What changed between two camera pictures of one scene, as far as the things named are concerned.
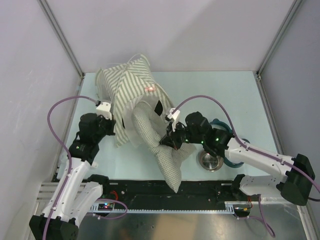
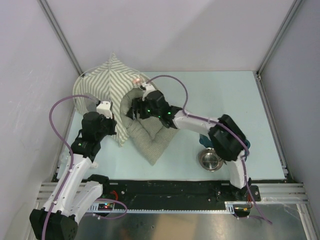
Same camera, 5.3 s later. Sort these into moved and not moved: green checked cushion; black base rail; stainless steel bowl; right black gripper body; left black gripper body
Moved: green checked cushion; right black gripper body
Not moved: black base rail; left black gripper body; stainless steel bowl
